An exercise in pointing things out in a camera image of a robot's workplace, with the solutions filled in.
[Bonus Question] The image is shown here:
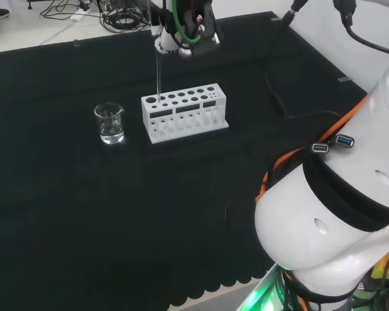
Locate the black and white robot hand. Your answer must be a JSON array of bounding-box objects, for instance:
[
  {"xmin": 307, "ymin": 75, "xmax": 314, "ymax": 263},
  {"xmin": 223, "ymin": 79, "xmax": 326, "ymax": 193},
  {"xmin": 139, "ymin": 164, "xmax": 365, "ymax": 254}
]
[{"xmin": 150, "ymin": 0, "xmax": 222, "ymax": 59}]

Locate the clear glass rod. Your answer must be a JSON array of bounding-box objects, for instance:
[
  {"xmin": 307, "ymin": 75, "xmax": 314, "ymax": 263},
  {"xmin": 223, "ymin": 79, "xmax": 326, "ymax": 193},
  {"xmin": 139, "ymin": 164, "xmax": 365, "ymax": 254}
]
[{"xmin": 155, "ymin": 54, "xmax": 163, "ymax": 105}]

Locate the white test tube rack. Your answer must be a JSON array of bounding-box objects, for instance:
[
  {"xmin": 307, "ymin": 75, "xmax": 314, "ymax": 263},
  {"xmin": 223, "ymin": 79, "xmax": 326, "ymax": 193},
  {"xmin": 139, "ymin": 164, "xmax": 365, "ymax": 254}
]
[{"xmin": 140, "ymin": 82, "xmax": 231, "ymax": 145}]

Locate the white power strip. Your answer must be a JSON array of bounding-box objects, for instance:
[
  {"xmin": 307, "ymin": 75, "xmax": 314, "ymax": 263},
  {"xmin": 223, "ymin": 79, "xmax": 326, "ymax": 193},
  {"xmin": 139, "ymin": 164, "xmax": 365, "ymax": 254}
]
[{"xmin": 70, "ymin": 7, "xmax": 92, "ymax": 23}]

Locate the glass beaker with water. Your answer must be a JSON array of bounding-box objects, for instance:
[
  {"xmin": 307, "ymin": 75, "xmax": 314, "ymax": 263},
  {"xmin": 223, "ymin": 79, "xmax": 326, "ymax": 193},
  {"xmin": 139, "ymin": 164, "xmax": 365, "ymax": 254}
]
[{"xmin": 93, "ymin": 102, "xmax": 126, "ymax": 146}]

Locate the black bench cloth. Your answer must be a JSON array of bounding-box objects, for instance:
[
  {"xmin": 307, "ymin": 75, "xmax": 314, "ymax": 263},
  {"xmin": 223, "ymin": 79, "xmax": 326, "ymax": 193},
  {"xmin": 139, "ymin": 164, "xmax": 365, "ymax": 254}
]
[{"xmin": 0, "ymin": 10, "xmax": 369, "ymax": 309}]

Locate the yellow stop button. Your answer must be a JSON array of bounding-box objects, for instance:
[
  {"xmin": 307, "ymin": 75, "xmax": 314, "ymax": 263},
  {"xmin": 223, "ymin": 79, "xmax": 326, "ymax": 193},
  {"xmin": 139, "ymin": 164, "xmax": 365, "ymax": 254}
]
[{"xmin": 370, "ymin": 248, "xmax": 389, "ymax": 294}]

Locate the green cable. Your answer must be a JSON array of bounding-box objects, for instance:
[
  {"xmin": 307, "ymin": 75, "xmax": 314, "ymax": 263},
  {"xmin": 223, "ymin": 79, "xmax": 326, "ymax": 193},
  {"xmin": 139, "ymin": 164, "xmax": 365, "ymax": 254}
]
[{"xmin": 171, "ymin": 0, "xmax": 204, "ymax": 47}]

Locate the long black cable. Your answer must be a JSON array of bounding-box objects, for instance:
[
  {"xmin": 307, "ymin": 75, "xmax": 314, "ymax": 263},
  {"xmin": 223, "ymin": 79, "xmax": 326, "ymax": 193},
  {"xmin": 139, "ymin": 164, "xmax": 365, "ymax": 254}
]
[{"xmin": 262, "ymin": 0, "xmax": 342, "ymax": 121}]

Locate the black cable tangle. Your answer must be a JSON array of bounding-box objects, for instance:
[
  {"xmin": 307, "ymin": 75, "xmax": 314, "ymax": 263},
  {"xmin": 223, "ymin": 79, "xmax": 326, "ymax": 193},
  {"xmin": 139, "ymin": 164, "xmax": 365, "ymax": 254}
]
[{"xmin": 99, "ymin": 0, "xmax": 154, "ymax": 34}]

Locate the thick black cable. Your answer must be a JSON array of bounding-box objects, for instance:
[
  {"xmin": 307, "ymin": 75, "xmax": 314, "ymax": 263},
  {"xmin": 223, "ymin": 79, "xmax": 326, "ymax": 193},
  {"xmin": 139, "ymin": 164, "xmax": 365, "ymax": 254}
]
[{"xmin": 331, "ymin": 0, "xmax": 389, "ymax": 56}]

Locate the orange cable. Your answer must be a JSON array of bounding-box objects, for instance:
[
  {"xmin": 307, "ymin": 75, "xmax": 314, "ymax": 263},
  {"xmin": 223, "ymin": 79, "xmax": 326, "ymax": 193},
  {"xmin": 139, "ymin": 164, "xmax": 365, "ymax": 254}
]
[{"xmin": 254, "ymin": 93, "xmax": 370, "ymax": 203}]

